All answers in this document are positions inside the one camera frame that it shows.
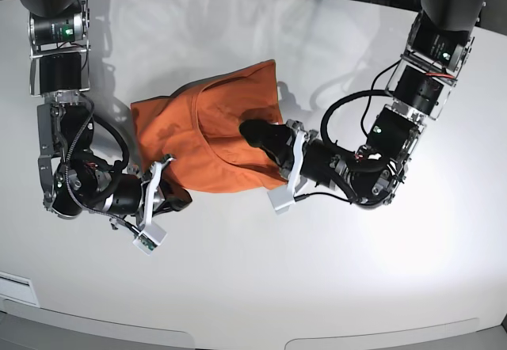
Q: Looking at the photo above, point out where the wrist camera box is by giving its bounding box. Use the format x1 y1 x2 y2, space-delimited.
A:
132 223 167 256
268 185 295 215

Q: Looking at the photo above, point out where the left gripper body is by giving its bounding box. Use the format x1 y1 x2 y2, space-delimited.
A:
286 120 318 197

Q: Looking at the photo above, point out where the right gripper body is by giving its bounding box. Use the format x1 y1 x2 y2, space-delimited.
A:
135 154 175 234

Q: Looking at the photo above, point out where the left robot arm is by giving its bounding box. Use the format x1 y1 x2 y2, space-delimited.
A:
239 0 485 213

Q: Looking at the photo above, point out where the orange T-shirt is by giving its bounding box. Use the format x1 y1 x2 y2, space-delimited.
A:
131 59 286 193

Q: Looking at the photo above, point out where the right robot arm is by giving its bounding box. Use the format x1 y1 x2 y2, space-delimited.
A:
20 0 192 234

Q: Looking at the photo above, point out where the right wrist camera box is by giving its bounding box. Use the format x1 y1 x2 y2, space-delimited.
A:
132 223 167 256

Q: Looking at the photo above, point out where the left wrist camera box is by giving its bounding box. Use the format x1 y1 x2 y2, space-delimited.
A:
268 185 295 215

